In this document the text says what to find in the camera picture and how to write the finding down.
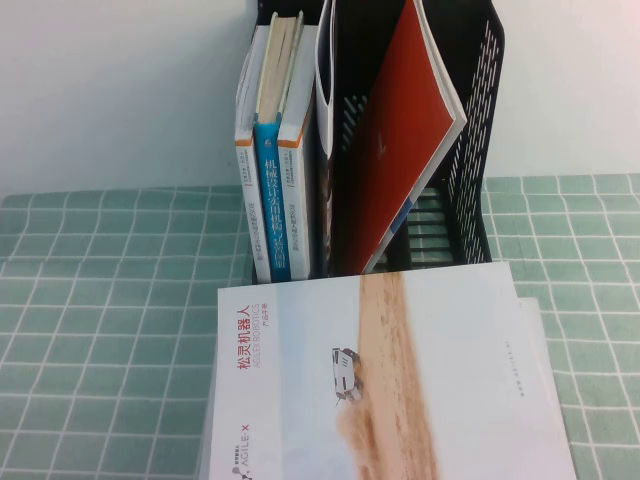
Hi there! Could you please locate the red cover brochure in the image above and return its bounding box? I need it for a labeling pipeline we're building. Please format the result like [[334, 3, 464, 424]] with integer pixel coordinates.
[[332, 0, 459, 276]]

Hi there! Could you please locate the thick white orange-band book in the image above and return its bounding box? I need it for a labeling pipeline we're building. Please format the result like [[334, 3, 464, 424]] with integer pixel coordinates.
[[276, 23, 321, 281]]

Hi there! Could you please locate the plain white booklet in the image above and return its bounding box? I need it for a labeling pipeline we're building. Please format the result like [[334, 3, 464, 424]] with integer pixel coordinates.
[[198, 297, 559, 480]]

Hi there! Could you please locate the curved white cover magazine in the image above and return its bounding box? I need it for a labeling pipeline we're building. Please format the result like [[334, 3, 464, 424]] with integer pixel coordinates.
[[312, 0, 337, 277]]

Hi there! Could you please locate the thin white orange-band book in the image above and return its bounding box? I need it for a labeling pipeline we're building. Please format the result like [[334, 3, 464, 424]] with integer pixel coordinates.
[[233, 24, 274, 285]]

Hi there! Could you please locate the green checked tablecloth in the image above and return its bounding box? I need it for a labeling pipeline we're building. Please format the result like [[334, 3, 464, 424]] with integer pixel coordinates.
[[0, 172, 640, 480]]

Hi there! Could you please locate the black perforated book holder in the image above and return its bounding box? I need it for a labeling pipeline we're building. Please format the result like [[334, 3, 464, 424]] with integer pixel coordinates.
[[249, 0, 507, 286]]

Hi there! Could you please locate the blue spine mechanical book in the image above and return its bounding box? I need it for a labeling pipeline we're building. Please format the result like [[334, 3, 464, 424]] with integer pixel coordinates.
[[252, 10, 306, 283]]

